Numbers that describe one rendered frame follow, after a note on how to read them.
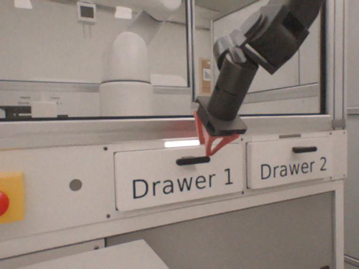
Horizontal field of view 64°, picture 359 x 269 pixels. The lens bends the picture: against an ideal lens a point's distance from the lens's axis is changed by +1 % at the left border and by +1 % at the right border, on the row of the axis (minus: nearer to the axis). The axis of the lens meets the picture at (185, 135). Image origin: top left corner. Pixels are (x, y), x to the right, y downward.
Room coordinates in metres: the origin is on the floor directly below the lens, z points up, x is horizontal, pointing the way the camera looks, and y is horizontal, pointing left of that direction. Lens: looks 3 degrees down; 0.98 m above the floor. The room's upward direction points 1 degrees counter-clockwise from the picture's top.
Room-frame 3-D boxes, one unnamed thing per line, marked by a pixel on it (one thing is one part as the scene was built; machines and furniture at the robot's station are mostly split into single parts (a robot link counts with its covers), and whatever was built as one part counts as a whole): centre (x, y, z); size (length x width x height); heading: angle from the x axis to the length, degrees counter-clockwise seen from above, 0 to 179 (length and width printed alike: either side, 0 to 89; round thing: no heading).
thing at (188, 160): (0.57, -0.01, 0.91); 0.07 x 0.04 x 0.01; 117
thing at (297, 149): (0.71, -0.29, 0.91); 0.07 x 0.04 x 0.01; 117
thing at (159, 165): (0.59, 0.00, 0.87); 0.29 x 0.02 x 0.11; 117
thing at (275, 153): (0.73, -0.28, 0.87); 0.29 x 0.02 x 0.11; 117
